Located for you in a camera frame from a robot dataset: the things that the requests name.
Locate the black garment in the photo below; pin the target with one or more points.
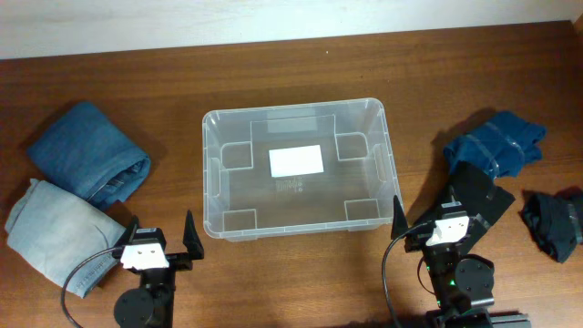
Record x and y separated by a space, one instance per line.
484 202
555 222

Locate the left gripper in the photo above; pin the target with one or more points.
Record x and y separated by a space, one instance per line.
178 261

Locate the navy blue garment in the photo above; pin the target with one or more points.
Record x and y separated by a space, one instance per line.
500 147

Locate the dark blue jeans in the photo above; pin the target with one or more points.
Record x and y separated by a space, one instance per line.
85 154

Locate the clear plastic storage bin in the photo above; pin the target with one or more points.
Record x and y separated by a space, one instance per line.
243 202

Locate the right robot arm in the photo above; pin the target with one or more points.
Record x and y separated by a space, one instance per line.
462 284

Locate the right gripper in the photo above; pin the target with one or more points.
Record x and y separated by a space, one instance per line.
415 244

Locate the light blue jeans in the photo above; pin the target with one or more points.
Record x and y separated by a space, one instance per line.
55 230

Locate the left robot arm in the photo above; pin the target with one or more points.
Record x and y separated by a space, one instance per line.
151 304

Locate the white label in bin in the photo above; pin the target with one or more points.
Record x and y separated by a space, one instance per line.
296 161

